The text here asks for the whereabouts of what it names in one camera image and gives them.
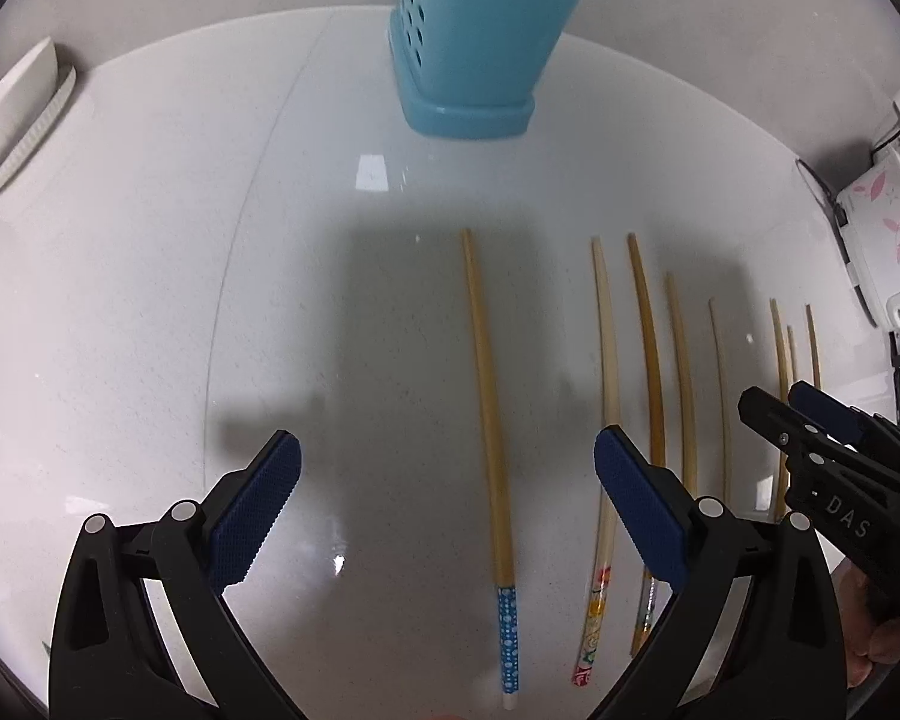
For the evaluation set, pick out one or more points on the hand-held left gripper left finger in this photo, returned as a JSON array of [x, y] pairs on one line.
[[259, 502]]

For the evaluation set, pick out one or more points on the white ribbed coaster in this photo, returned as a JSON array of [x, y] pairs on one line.
[[41, 127]]

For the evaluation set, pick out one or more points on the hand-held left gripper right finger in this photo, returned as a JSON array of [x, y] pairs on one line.
[[637, 502]]

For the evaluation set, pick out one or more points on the person's right hand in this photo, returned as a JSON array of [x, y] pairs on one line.
[[874, 645]]

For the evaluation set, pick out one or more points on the pale chopstick red yellow end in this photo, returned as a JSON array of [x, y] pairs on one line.
[[609, 360]]

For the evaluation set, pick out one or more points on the bamboo chopstick blue dotted end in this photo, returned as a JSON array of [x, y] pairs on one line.
[[487, 420]]

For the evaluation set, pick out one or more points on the white appliance pink flowers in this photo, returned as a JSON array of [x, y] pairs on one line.
[[889, 225]]

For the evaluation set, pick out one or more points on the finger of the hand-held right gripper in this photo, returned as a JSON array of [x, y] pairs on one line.
[[776, 420], [832, 412]]

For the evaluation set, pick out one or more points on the blue plastic utensil holder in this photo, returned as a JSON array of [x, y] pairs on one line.
[[472, 37]]

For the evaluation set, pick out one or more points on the brown chopstick striped end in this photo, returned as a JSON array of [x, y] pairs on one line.
[[649, 345]]

